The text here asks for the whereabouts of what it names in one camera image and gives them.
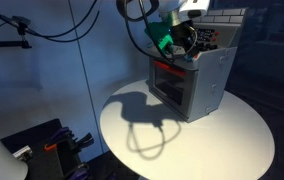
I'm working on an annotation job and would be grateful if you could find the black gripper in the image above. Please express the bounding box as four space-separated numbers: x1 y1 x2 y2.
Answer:
170 20 198 54

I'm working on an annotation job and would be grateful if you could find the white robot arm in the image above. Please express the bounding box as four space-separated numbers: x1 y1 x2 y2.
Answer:
158 0 210 55

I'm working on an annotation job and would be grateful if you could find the grey toy oven stove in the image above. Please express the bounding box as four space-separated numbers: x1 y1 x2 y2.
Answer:
149 8 247 122

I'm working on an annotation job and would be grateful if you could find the black tool case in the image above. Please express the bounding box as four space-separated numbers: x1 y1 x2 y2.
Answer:
1 119 94 180

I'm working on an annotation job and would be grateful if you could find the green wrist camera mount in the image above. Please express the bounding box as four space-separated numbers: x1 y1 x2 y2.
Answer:
144 22 173 52

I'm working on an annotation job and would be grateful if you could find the red oven door handle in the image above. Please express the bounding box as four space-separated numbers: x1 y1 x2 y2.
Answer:
153 61 186 76

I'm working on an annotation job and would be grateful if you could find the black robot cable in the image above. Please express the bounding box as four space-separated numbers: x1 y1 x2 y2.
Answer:
116 0 200 64

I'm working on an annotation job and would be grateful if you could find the white round pedestal table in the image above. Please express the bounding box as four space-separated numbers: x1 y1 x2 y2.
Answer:
100 80 275 180

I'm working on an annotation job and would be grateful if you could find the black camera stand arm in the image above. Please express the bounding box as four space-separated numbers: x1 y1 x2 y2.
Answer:
0 16 31 49

